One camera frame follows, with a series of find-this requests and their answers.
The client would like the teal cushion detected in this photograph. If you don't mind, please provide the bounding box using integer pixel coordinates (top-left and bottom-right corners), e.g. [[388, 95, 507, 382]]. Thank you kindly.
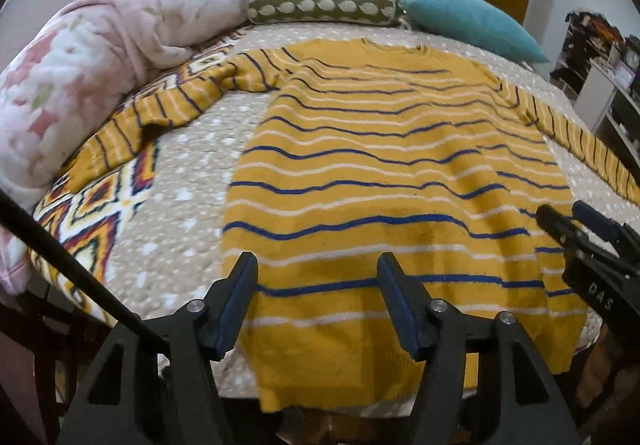
[[400, 0, 548, 64]]

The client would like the small desk clock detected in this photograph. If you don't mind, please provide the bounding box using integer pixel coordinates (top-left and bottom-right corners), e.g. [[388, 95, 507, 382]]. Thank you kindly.
[[623, 48, 640, 72]]

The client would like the beige dotted quilt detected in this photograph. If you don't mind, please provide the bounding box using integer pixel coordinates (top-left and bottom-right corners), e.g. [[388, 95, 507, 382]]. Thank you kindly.
[[106, 20, 640, 418]]

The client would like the olive patterned bolster pillow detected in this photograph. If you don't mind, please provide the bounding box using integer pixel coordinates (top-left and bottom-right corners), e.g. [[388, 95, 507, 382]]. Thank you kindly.
[[245, 0, 404, 27]]

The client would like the white shelf unit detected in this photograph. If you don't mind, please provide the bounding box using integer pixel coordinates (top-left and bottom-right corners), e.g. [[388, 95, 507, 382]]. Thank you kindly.
[[550, 10, 639, 173]]

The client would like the colourful geometric blanket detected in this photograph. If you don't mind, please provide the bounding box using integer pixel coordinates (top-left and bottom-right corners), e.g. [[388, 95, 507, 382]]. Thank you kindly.
[[28, 29, 246, 326]]

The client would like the pink floral comforter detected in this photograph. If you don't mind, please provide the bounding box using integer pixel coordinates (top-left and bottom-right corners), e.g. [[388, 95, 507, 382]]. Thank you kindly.
[[0, 0, 279, 297]]

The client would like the yellow blue-striped sweater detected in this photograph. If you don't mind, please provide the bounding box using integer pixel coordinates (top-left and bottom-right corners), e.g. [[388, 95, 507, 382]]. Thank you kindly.
[[68, 39, 639, 413]]

